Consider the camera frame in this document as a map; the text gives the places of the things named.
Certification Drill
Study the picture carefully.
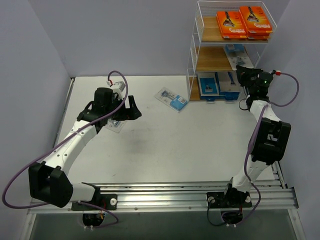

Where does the Harry's box white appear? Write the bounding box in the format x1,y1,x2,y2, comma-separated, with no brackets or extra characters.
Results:
215,71,241,95

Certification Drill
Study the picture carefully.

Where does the clear blister razor pack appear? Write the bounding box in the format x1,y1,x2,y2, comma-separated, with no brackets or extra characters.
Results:
154,87,189,113
224,43,254,71
105,119,126,134

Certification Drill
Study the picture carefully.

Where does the grey blue Harry's box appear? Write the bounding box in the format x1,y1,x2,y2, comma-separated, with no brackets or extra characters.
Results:
197,72,219,100

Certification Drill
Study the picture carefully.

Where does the orange Gillette box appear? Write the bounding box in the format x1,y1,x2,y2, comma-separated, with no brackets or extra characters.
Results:
239,6,273,35
246,32,270,41
216,11,247,40

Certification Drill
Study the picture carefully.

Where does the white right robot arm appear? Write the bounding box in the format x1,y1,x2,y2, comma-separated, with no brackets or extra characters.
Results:
207,65,292,209

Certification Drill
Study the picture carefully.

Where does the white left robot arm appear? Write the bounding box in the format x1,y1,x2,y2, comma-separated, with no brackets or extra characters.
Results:
28,87,142,210

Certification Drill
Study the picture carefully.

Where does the clear blister razor pack top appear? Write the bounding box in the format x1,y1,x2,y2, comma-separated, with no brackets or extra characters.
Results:
154,87,189,113

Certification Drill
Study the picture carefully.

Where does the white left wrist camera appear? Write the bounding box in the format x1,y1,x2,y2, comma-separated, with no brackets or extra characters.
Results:
107,80,126,99

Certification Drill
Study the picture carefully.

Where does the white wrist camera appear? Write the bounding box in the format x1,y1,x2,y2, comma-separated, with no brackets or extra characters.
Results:
271,70,282,76
107,80,126,99

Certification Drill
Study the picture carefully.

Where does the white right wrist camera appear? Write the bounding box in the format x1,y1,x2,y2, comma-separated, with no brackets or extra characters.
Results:
271,70,282,76

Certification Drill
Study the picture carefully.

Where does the white wire wooden shelf rack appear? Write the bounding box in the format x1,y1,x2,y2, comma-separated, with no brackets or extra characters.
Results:
186,0,277,102

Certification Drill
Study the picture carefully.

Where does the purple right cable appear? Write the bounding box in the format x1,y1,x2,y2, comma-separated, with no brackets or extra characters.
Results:
239,72,300,226

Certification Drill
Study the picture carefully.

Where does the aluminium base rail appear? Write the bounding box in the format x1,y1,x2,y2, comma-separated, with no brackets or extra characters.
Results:
27,181,298,213

